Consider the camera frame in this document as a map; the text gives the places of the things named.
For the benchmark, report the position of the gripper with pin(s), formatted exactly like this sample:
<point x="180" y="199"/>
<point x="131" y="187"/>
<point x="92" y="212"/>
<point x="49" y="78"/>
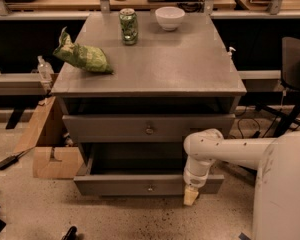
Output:
<point x="194" y="180"/>

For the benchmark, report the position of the grey drawer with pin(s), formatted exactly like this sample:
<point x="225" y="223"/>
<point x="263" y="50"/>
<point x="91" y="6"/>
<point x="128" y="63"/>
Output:
<point x="132" y="169"/>
<point x="141" y="128"/>

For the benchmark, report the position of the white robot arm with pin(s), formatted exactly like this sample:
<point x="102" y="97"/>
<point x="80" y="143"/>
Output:
<point x="276" y="212"/>

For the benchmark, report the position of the grey top drawer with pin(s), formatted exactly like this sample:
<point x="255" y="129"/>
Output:
<point x="141" y="128"/>

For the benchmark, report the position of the grey drawer cabinet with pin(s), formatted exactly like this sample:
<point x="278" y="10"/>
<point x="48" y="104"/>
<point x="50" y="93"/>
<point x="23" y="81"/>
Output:
<point x="183" y="72"/>

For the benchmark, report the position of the black object bottom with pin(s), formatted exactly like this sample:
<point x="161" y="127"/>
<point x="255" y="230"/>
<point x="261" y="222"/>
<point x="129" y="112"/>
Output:
<point x="71" y="234"/>

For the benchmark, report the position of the cardboard box left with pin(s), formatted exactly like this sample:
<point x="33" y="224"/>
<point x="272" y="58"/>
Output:
<point x="45" y="138"/>

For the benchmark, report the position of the white pump bottle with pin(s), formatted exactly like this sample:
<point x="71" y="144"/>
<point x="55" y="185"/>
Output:
<point x="231" y="52"/>

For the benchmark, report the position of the green chip bag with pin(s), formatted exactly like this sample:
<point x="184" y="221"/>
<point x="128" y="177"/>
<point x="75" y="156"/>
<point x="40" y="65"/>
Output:
<point x="88" y="58"/>

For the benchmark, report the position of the black chair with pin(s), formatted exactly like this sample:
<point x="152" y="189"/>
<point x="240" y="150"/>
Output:
<point x="290" y="79"/>

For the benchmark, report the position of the white bowl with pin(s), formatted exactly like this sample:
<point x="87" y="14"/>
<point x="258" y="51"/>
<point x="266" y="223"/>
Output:
<point x="169" y="18"/>

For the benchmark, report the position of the green soda can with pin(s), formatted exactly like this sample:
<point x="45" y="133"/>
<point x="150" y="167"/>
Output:
<point x="129" y="26"/>

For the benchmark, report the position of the clear plastic bottle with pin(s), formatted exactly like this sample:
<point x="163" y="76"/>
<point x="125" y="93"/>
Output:
<point x="45" y="69"/>

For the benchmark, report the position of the black power adapter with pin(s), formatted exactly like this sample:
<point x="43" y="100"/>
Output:
<point x="7" y="162"/>

